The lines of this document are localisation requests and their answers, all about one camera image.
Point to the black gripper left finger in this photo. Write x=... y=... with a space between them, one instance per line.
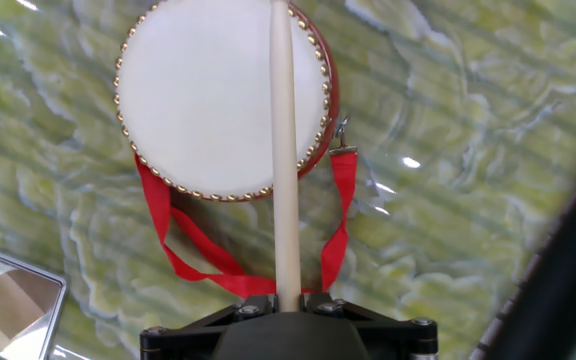
x=178 y=340

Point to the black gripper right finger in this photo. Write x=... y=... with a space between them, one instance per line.
x=403 y=340

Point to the wooden drumstick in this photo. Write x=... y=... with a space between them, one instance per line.
x=285 y=150

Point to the red drum white head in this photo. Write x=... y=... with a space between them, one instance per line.
x=193 y=100

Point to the silver digital scale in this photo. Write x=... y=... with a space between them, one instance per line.
x=43 y=310

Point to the green marble pattern mat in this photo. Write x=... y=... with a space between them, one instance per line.
x=468 y=100

